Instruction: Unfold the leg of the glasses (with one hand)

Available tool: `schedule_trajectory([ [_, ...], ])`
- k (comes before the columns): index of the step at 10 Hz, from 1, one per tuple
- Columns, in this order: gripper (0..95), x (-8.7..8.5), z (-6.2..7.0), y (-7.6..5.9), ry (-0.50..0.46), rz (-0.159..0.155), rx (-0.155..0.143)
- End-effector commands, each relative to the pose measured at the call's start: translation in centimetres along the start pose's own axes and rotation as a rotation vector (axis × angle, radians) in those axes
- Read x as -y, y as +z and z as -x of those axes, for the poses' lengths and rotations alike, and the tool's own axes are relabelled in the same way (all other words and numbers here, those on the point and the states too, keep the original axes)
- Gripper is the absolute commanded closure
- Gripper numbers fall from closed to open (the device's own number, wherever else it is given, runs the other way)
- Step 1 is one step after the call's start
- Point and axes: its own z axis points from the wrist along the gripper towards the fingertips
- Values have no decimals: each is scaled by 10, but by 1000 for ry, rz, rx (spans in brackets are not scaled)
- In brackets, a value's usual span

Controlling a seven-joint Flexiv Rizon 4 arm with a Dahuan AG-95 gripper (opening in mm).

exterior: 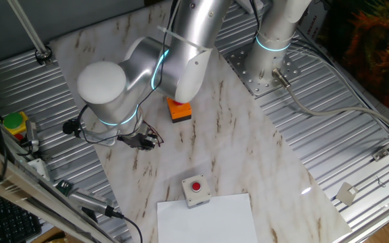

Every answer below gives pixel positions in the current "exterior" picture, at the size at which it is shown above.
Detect robot base cable bundle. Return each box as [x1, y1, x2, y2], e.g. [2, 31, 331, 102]
[288, 36, 389, 136]

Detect yellow button box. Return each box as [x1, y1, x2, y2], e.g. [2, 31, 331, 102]
[2, 111, 30, 136]

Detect black camera cable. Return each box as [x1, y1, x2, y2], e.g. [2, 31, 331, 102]
[111, 211, 144, 243]

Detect red-framed glasses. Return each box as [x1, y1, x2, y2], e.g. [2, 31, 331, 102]
[142, 120, 165, 149]

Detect silver finned camera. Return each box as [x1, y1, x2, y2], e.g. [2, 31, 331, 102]
[67, 188, 116, 219]

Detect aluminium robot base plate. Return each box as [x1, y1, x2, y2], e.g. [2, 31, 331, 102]
[224, 43, 301, 97]

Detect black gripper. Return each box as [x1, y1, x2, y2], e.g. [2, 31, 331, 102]
[116, 132, 158, 151]

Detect light grey box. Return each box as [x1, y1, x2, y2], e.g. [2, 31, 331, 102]
[27, 157, 52, 182]

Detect grey cable metal connector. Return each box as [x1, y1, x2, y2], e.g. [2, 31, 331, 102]
[270, 67, 389, 136]

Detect aluminium pole with base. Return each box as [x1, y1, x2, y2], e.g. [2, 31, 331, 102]
[7, 0, 53, 65]

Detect colourful patterned cloth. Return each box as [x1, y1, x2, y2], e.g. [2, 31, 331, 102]
[318, 0, 389, 122]

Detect small silver camera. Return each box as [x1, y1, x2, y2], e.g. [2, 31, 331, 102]
[24, 119, 40, 153]

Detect orange box red mushroom button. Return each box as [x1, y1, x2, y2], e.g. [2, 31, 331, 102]
[166, 97, 193, 124]

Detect black cable knob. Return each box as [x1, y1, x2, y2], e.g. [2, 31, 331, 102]
[61, 118, 82, 136]

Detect white paper sheet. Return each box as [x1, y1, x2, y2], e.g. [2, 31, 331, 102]
[156, 192, 259, 243]

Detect marble pattern table mat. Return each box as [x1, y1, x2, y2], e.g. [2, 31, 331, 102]
[49, 0, 353, 243]

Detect aluminium frame profile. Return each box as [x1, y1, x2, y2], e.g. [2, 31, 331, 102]
[0, 134, 114, 243]

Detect small metal bracket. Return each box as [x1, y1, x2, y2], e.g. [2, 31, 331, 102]
[371, 147, 389, 162]

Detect white printed carton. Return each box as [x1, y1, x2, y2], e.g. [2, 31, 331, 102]
[297, 0, 330, 48]

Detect black keyboard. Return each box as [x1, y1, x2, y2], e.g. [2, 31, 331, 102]
[0, 190, 42, 243]

